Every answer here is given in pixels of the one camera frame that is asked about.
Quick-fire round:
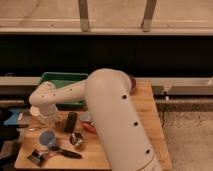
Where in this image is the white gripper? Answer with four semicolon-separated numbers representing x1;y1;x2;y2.
38;104;59;126

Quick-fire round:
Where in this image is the silver fork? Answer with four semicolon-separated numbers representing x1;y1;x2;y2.
26;125;55;131

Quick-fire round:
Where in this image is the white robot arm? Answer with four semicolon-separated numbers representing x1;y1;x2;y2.
29;69;163;171

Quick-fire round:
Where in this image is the white paper cup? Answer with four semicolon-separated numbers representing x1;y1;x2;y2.
30;106;40;116

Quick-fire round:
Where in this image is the blue plastic cup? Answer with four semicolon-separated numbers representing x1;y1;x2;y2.
39;130;56;147

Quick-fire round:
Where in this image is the small metal cup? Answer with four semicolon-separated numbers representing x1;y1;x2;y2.
70;132;84;148

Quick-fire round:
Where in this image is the black remote control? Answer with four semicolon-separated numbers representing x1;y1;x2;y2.
64;112;77;133

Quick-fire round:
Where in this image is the blue box at left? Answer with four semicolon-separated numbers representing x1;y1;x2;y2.
4;109;25;125

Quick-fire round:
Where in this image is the green plastic tray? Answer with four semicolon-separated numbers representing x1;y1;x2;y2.
38;72;88;110

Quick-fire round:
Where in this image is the blue crumpled cloth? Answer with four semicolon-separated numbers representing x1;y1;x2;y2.
80;111;92;123

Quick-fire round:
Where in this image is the orange carrot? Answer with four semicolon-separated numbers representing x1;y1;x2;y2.
82;122;96;134

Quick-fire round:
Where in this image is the dark metal clip tool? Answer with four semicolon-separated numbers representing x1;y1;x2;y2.
27;150;48;167

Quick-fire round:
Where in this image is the purple bowl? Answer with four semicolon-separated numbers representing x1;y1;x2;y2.
128;75;136;90

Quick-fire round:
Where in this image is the black handled utensil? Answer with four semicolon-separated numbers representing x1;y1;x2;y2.
49;146;82;159

